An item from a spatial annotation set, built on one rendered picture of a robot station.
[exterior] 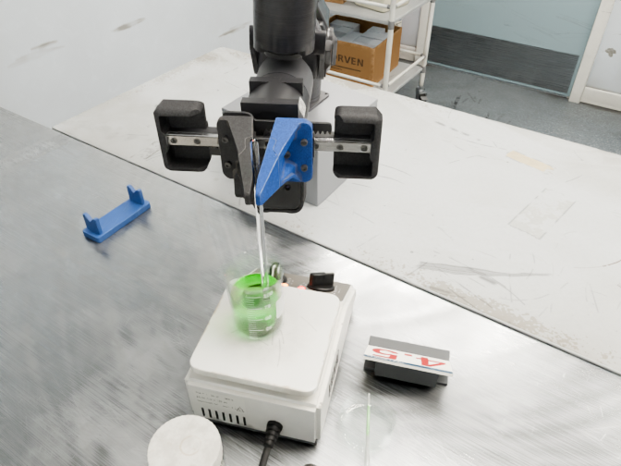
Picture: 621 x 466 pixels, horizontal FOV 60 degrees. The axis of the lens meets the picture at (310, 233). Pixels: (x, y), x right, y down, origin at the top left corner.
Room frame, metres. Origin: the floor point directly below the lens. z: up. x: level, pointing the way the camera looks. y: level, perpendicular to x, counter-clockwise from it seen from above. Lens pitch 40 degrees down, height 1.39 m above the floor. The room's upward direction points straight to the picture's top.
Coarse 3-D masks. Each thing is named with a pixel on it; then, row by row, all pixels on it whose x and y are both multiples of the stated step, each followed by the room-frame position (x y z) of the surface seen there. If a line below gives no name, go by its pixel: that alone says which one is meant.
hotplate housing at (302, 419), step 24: (336, 336) 0.35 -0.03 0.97; (336, 360) 0.33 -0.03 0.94; (192, 384) 0.29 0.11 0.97; (216, 384) 0.29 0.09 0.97; (240, 384) 0.29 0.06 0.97; (192, 408) 0.29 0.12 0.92; (216, 408) 0.28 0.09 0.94; (240, 408) 0.28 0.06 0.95; (264, 408) 0.27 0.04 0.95; (288, 408) 0.27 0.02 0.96; (312, 408) 0.26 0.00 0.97; (264, 432) 0.28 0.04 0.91; (288, 432) 0.27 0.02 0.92; (312, 432) 0.26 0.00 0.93
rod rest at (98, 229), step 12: (132, 192) 0.64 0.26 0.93; (120, 204) 0.64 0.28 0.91; (132, 204) 0.64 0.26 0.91; (144, 204) 0.64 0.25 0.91; (84, 216) 0.58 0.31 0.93; (108, 216) 0.61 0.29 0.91; (120, 216) 0.61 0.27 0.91; (132, 216) 0.61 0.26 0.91; (84, 228) 0.58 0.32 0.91; (96, 228) 0.57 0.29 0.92; (108, 228) 0.58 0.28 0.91; (120, 228) 0.59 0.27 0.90; (96, 240) 0.56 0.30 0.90
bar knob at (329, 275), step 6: (312, 276) 0.43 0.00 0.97; (318, 276) 0.43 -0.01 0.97; (324, 276) 0.43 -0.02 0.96; (330, 276) 0.44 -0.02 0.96; (312, 282) 0.42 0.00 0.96; (318, 282) 0.43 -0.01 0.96; (324, 282) 0.43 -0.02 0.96; (330, 282) 0.43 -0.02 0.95; (312, 288) 0.42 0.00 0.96; (318, 288) 0.42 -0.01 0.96; (324, 288) 0.42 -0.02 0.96; (330, 288) 0.42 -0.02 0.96
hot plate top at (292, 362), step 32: (288, 288) 0.39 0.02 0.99; (224, 320) 0.35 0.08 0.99; (288, 320) 0.35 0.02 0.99; (320, 320) 0.35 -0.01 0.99; (224, 352) 0.31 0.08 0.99; (256, 352) 0.31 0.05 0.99; (288, 352) 0.31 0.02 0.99; (320, 352) 0.31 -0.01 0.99; (256, 384) 0.28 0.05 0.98; (288, 384) 0.27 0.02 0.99
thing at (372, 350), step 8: (368, 352) 0.35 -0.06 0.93; (376, 352) 0.36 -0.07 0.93; (384, 352) 0.36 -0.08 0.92; (392, 352) 0.36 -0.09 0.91; (400, 352) 0.37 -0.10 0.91; (400, 360) 0.34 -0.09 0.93; (408, 360) 0.34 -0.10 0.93; (416, 360) 0.35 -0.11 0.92; (424, 360) 0.35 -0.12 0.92; (432, 360) 0.36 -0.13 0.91; (440, 368) 0.33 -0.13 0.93; (448, 368) 0.33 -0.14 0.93
